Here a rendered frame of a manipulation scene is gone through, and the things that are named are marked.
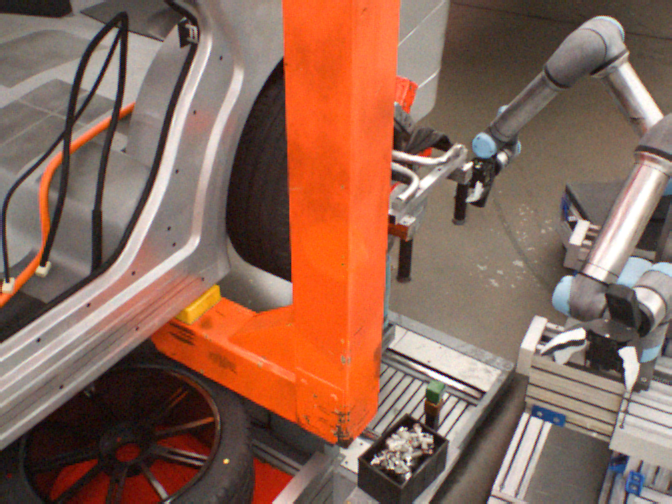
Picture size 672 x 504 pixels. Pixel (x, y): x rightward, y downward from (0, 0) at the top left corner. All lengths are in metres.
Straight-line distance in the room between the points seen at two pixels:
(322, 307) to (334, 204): 0.29
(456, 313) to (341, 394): 1.43
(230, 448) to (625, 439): 0.97
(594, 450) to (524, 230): 1.47
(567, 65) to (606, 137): 2.44
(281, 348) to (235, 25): 0.80
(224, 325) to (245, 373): 0.15
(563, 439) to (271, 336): 1.05
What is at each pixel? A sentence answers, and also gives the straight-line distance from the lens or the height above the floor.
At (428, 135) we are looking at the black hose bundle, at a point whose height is 1.04.
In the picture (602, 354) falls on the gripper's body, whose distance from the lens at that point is 1.50.
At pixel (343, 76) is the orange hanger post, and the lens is 1.52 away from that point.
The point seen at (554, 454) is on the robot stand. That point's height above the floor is 0.21.
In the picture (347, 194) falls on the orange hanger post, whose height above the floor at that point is 1.30.
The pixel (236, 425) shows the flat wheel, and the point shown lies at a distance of 2.25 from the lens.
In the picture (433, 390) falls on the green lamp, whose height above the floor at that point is 0.66.
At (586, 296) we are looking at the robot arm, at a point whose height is 1.15.
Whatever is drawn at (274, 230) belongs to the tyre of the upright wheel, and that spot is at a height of 0.88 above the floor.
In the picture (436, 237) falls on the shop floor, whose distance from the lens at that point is 3.77.
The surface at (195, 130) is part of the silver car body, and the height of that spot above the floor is 1.22.
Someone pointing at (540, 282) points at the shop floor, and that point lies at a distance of 3.59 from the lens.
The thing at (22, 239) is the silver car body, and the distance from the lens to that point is 2.49.
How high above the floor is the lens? 2.19
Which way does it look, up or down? 37 degrees down
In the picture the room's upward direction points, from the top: 1 degrees clockwise
